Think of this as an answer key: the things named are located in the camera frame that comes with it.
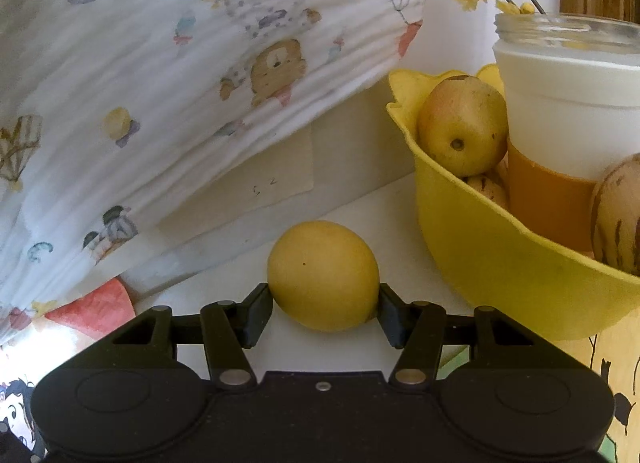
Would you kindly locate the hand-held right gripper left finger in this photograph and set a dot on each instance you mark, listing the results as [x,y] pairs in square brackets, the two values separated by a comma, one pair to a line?
[257,315]

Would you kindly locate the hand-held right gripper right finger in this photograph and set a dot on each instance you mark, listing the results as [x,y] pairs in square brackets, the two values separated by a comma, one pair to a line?
[390,318]

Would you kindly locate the yellow round fruit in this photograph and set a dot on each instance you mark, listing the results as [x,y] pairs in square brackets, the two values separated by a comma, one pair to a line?
[322,275]

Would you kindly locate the yellow plastic bowl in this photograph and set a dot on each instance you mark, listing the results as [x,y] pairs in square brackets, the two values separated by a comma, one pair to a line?
[500,263]

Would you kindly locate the striped pepino melon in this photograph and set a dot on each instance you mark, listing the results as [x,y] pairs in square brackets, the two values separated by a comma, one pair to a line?
[617,215]
[487,190]

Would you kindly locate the colourful cartoon table mat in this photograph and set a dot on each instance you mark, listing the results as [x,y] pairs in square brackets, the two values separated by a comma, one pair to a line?
[95,310]

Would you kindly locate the yellow pear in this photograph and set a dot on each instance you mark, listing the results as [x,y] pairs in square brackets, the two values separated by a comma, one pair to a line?
[462,125]

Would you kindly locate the white cartoon printed blanket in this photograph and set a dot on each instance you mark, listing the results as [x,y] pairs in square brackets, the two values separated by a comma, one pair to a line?
[150,68]

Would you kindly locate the white glass jar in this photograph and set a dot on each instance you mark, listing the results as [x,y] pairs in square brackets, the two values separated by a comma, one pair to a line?
[565,103]

